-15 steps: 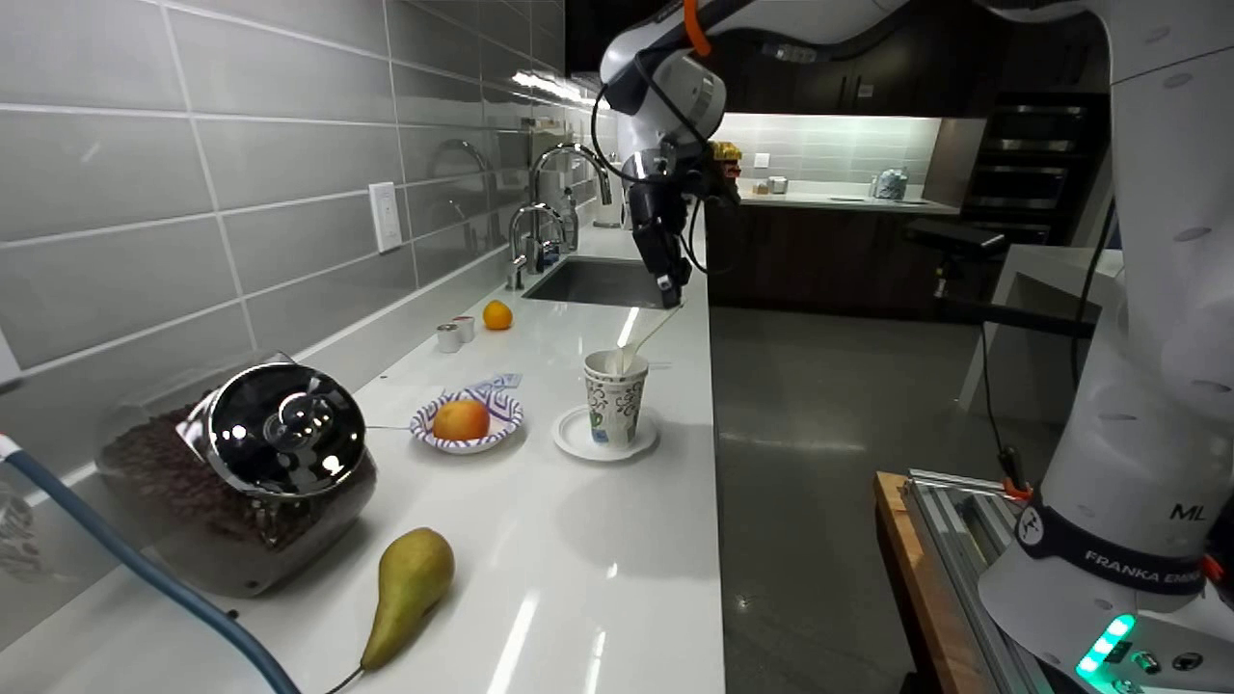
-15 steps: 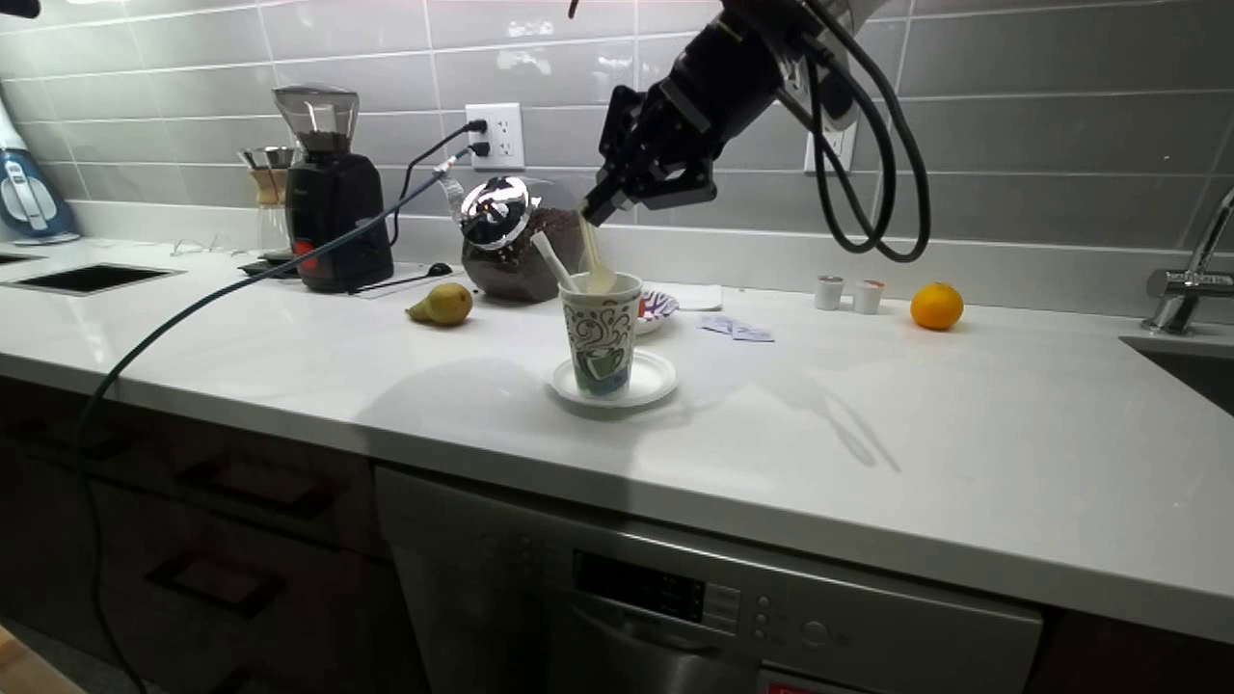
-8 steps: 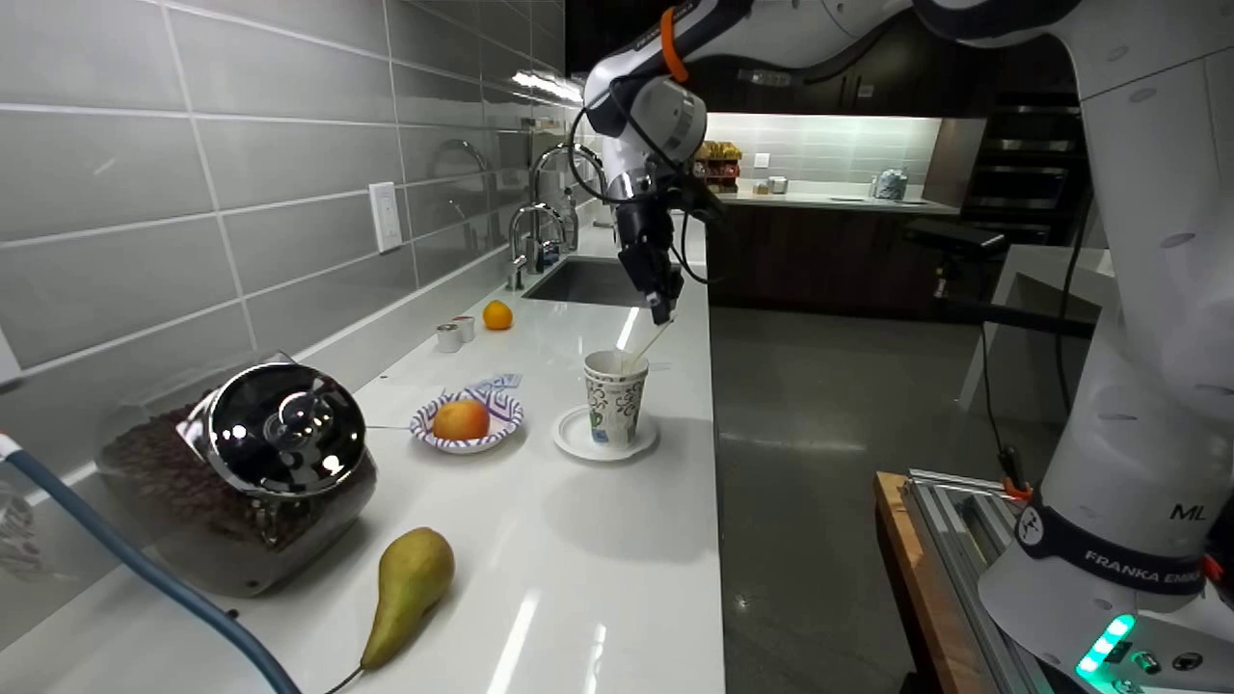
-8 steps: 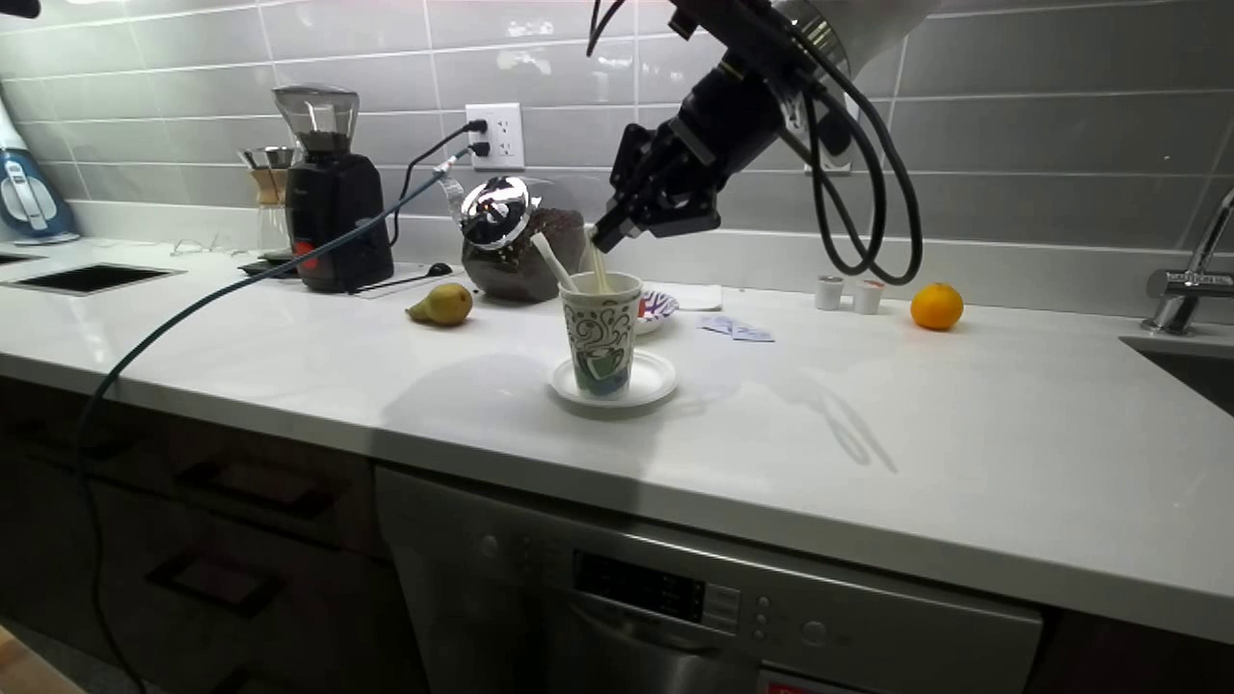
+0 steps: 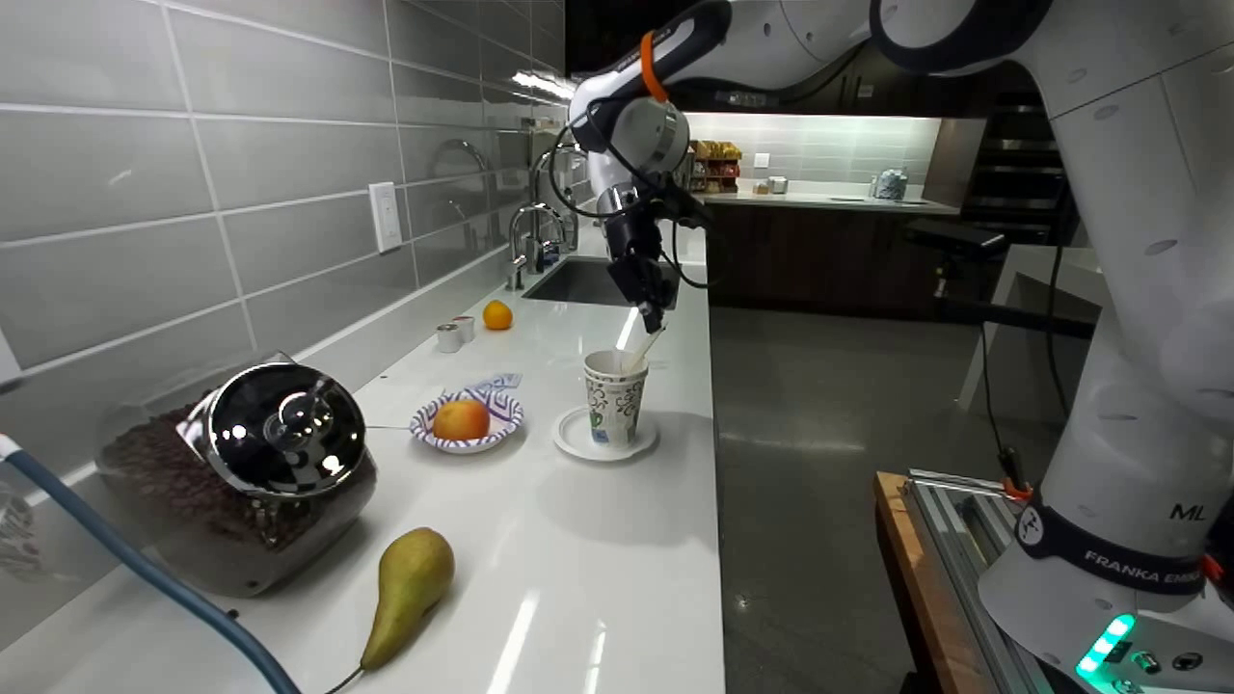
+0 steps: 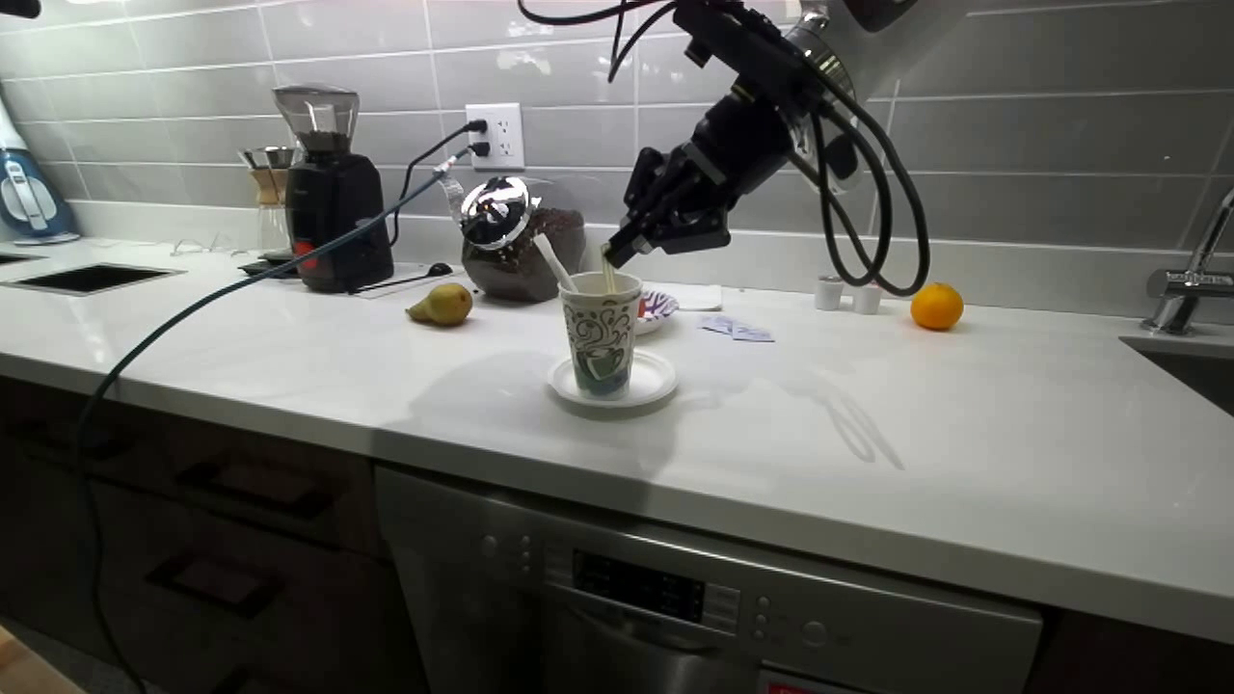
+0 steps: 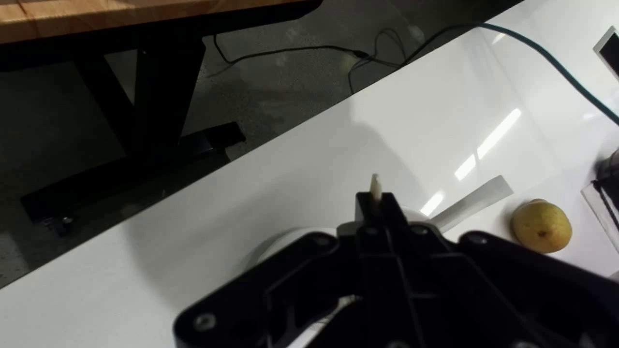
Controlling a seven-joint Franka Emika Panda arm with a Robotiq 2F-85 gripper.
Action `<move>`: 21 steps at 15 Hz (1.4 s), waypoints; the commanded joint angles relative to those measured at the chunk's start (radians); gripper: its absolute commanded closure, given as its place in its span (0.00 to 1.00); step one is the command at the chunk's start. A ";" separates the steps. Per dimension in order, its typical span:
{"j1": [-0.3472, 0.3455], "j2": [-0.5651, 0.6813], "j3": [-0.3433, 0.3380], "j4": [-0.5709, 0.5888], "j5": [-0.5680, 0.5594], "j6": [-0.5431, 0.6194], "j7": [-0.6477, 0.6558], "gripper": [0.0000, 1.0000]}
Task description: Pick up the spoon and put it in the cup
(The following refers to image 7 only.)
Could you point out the white plastic spoon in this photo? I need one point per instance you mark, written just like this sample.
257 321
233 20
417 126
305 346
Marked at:
375 184

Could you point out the black table base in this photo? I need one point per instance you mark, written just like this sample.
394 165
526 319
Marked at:
156 128

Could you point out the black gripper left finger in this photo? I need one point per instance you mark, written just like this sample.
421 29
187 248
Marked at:
311 282

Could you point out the white round saucer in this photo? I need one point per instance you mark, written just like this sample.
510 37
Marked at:
272 248

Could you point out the green pear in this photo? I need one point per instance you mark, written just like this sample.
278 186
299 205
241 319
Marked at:
543 224

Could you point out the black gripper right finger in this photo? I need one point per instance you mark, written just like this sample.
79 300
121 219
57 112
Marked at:
491 290

